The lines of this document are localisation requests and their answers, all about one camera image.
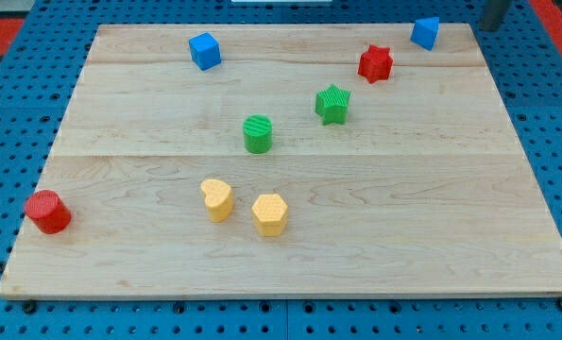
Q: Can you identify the red star block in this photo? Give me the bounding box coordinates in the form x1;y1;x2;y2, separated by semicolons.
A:
357;44;393;83

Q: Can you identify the blue triangle block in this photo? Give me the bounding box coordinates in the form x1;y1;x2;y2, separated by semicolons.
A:
410;17;440;51

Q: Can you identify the red cylinder block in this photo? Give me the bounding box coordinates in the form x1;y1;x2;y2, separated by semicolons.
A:
24;190;72;234

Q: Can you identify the green cylinder block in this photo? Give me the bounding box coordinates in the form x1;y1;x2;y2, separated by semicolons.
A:
243;114;273;154

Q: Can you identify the yellow heart block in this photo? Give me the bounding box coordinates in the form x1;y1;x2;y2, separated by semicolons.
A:
200;178;234;223

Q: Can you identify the yellow hexagon block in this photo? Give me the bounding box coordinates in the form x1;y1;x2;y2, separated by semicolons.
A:
251;194;288;237

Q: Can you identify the wooden board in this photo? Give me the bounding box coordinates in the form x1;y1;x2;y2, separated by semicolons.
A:
0;24;562;300

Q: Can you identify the green star block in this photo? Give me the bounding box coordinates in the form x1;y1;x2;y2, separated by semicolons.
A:
315;84;351;125

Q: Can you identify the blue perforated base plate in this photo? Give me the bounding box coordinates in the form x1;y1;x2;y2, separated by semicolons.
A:
0;0;562;339

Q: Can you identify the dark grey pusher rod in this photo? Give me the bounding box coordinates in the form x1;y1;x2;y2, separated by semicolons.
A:
478;0;512;32

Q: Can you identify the blue cube block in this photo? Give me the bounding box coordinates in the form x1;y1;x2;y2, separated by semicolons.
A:
188;32;222;71

